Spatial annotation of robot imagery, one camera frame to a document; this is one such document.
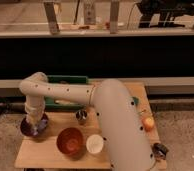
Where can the purple bowl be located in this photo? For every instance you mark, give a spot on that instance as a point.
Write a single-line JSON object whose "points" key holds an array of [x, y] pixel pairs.
{"points": [[30, 130]]}

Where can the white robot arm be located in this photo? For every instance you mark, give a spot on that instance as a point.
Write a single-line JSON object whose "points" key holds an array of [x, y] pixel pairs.
{"points": [[126, 141]]}

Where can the brown wooden bowl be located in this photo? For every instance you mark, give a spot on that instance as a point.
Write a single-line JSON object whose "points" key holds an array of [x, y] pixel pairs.
{"points": [[70, 141]]}

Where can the small metal cup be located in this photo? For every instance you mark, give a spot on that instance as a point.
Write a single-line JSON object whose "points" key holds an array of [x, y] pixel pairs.
{"points": [[81, 116]]}

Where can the green plastic crate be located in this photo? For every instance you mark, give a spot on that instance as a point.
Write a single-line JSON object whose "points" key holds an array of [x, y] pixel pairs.
{"points": [[61, 105]]}

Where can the white cup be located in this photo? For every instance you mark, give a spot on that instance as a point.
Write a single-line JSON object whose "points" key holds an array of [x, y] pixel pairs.
{"points": [[94, 144]]}

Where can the red yellow apple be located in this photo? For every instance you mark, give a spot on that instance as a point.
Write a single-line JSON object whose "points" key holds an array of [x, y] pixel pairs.
{"points": [[148, 123]]}

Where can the right metal table leg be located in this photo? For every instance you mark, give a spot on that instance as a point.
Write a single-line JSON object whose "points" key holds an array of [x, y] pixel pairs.
{"points": [[114, 12]]}

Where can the dark metal mug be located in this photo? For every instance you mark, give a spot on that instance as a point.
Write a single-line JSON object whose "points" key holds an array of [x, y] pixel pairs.
{"points": [[160, 151]]}

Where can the left metal table leg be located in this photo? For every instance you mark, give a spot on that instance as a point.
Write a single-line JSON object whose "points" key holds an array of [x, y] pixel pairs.
{"points": [[51, 17]]}

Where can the black machine in background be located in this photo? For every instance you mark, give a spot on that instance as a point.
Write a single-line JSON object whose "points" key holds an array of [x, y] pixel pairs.
{"points": [[167, 9]]}

